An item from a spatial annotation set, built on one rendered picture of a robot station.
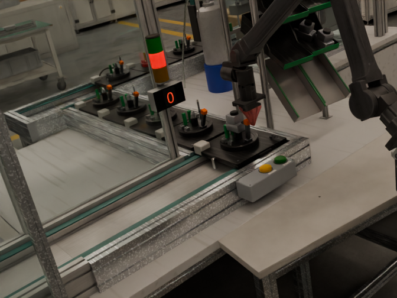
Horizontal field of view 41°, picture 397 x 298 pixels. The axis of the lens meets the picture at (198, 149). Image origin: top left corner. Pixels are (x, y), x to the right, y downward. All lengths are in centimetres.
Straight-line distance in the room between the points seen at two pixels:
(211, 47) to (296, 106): 88
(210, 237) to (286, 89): 70
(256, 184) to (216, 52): 124
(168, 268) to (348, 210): 57
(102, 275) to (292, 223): 58
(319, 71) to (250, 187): 71
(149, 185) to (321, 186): 58
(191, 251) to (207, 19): 146
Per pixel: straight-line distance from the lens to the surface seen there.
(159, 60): 177
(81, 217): 175
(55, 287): 142
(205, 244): 161
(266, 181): 170
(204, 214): 166
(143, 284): 152
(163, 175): 186
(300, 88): 208
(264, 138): 194
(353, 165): 193
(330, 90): 215
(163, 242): 159
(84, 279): 151
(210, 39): 276
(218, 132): 205
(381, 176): 185
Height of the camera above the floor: 176
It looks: 24 degrees down
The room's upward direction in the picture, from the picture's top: 12 degrees counter-clockwise
